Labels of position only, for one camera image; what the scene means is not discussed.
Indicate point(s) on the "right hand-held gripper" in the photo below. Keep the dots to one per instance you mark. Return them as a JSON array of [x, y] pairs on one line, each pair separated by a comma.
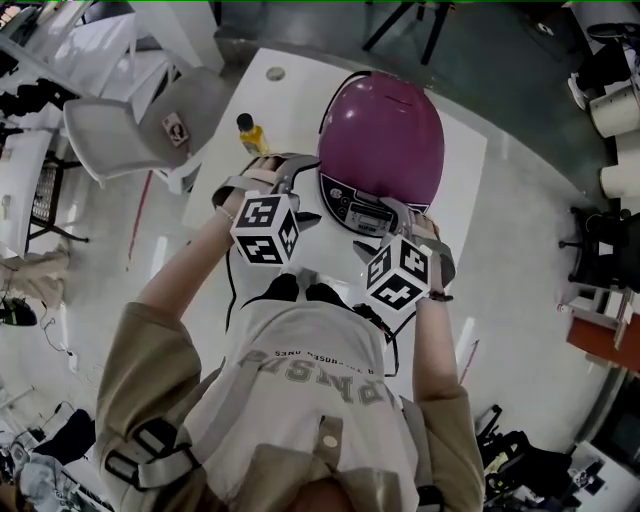
[[400, 275]]

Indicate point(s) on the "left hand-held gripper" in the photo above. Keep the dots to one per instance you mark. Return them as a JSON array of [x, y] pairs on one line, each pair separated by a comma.
[[265, 230]]

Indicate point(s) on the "purple rice cooker lid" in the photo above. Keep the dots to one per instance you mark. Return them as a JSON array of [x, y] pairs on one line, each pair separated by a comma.
[[380, 135]]

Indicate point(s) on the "person's right forearm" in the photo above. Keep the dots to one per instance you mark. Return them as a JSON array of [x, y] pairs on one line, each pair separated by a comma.
[[435, 350]]

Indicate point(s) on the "person's left forearm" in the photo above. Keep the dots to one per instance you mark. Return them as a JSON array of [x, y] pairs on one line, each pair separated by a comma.
[[190, 265]]

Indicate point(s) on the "person's left hand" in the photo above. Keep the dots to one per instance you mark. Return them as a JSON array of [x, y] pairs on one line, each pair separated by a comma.
[[272, 170]]

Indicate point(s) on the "person's right hand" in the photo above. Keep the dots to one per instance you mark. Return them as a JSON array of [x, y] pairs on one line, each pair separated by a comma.
[[427, 227]]

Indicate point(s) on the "yellow oil bottle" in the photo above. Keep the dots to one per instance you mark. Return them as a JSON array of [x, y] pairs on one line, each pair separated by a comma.
[[254, 137]]

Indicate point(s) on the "white square table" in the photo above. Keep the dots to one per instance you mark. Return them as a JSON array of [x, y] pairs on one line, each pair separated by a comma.
[[280, 115]]

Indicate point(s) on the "person's black trousers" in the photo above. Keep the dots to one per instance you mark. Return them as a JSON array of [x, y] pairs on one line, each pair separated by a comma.
[[285, 290]]

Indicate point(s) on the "round grey table grommet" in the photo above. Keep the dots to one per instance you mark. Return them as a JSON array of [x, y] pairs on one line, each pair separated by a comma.
[[275, 74]]

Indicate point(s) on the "printed card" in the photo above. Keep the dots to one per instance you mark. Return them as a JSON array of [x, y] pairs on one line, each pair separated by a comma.
[[175, 129]]

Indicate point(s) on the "red floor tape strip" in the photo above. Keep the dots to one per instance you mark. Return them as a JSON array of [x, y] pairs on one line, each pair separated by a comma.
[[140, 215], [471, 360]]

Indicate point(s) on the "person's white printed t-shirt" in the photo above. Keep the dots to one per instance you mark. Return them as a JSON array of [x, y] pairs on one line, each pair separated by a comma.
[[300, 400]]

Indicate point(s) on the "white plastic armchair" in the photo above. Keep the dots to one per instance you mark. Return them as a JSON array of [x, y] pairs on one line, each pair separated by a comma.
[[115, 140]]

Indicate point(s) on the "white chair with black legs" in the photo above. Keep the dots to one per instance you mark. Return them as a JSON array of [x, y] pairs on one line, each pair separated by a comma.
[[435, 25]]

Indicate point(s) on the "white low rack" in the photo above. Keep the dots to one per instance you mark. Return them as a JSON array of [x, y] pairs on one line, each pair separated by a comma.
[[595, 302]]

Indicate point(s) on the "black office chair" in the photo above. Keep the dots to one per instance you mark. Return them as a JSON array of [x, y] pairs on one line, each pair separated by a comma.
[[610, 240], [530, 460]]

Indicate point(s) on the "person's khaki overshirt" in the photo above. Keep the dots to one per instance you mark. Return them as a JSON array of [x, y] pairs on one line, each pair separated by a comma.
[[145, 360]]

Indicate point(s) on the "orange cabinet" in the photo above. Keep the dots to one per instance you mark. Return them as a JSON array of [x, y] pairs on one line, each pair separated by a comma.
[[600, 340]]

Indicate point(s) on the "white cylinder stool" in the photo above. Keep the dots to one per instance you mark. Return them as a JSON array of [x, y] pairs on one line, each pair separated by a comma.
[[622, 175], [617, 112]]

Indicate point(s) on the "white shelving unit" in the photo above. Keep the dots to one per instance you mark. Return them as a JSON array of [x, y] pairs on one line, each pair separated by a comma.
[[95, 45]]

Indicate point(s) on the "black metal stool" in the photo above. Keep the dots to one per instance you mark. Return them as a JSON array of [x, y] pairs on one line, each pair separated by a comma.
[[45, 200]]

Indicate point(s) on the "white side table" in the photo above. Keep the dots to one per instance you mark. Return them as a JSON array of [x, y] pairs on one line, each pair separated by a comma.
[[20, 190]]

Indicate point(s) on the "white power strip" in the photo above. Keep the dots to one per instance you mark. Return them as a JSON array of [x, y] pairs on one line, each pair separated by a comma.
[[73, 361]]

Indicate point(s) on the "row of black bags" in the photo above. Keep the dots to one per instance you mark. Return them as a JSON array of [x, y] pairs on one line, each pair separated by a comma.
[[35, 95]]

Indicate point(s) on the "grey harness with black buckles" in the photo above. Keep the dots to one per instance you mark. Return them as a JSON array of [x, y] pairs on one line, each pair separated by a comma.
[[160, 465]]

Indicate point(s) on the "black green headset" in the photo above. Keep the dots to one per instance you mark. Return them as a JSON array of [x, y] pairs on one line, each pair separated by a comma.
[[17, 312]]

